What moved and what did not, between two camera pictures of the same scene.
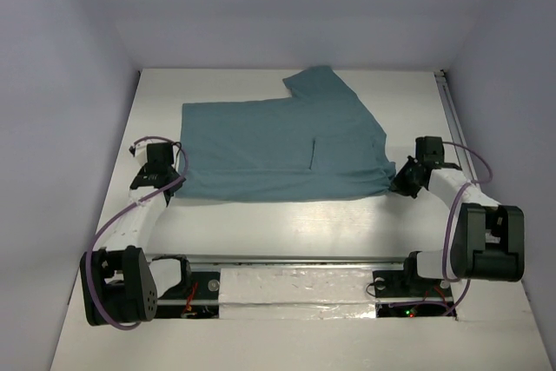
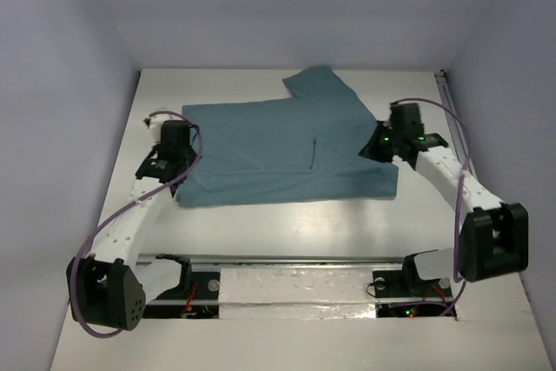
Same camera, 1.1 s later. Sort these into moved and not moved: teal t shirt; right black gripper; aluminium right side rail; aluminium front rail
Moved: right black gripper
Not moved: aluminium front rail; aluminium right side rail; teal t shirt
